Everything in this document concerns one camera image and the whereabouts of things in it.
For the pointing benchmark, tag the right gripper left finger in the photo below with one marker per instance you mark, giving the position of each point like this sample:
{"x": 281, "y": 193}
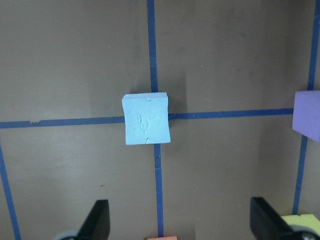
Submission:
{"x": 97, "y": 224}

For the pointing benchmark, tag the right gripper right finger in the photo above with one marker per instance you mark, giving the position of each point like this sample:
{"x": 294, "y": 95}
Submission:
{"x": 265, "y": 223}

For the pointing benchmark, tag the light blue block arm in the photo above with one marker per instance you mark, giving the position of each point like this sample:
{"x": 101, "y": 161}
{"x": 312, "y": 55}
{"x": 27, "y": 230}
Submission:
{"x": 146, "y": 118}

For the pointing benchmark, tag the yellow foam block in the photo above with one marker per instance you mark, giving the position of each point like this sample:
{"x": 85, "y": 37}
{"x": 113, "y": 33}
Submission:
{"x": 303, "y": 221}

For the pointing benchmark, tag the orange block far row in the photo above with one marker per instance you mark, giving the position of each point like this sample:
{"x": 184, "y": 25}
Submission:
{"x": 163, "y": 238}

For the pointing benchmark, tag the purple block right side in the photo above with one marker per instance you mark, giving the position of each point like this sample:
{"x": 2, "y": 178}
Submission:
{"x": 306, "y": 114}

